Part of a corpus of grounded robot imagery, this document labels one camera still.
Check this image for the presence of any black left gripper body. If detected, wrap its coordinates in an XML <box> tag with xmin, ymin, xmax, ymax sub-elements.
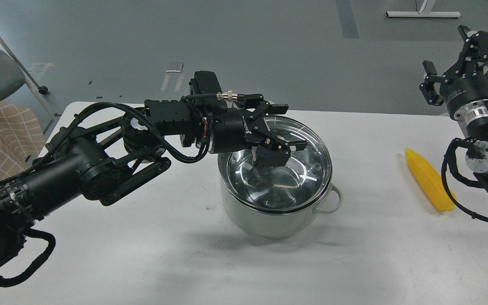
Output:
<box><xmin>209</xmin><ymin>108</ymin><xmax>270</xmax><ymax>154</ymax></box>

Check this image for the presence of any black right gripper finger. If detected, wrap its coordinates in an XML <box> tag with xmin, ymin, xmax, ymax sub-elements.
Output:
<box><xmin>457</xmin><ymin>25</ymin><xmax>488</xmax><ymax>73</ymax></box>
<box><xmin>419</xmin><ymin>61</ymin><xmax>446</xmax><ymax>106</ymax></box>

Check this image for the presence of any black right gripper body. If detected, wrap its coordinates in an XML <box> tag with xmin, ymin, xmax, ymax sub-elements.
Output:
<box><xmin>439</xmin><ymin>68</ymin><xmax>488</xmax><ymax>121</ymax></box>

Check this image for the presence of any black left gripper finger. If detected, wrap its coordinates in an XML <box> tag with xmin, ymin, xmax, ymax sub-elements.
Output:
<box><xmin>236</xmin><ymin>94</ymin><xmax>289</xmax><ymax>123</ymax></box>
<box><xmin>254</xmin><ymin>136</ymin><xmax>308</xmax><ymax>167</ymax></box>

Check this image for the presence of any glass pot lid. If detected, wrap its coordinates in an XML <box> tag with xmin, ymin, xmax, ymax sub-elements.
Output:
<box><xmin>218</xmin><ymin>116</ymin><xmax>333</xmax><ymax>214</ymax></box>

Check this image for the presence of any yellow corn cob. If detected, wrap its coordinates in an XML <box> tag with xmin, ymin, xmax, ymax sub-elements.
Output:
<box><xmin>404</xmin><ymin>147</ymin><xmax>455</xmax><ymax>212</ymax></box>

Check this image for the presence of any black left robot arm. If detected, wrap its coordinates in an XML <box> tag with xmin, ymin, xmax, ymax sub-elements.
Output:
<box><xmin>0</xmin><ymin>71</ymin><xmax>308</xmax><ymax>287</ymax></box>

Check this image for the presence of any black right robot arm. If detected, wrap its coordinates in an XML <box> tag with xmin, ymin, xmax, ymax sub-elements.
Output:
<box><xmin>419</xmin><ymin>25</ymin><xmax>488</xmax><ymax>222</ymax></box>

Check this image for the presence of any pale green steel pot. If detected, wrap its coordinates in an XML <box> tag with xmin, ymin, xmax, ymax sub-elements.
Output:
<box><xmin>219</xmin><ymin>163</ymin><xmax>343</xmax><ymax>238</ymax></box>

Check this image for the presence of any white desk leg base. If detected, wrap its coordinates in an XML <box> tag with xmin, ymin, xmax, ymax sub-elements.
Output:
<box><xmin>385</xmin><ymin>0</ymin><xmax>461</xmax><ymax>19</ymax></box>

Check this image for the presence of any beige checkered cloth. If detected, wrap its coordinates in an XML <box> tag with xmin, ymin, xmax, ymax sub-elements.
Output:
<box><xmin>0</xmin><ymin>102</ymin><xmax>46</xmax><ymax>181</ymax></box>

